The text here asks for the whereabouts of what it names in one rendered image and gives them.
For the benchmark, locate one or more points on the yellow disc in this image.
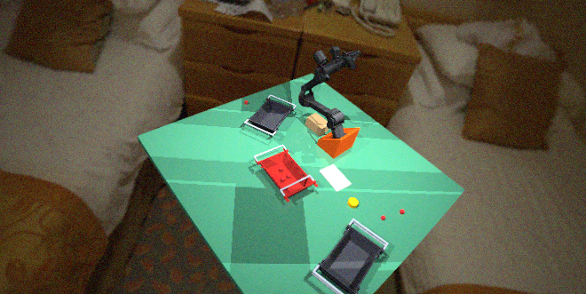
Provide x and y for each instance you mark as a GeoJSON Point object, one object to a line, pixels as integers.
{"type": "Point", "coordinates": [352, 202]}

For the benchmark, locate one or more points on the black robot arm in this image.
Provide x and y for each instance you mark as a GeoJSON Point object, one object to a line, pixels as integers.
{"type": "Point", "coordinates": [334, 116]}

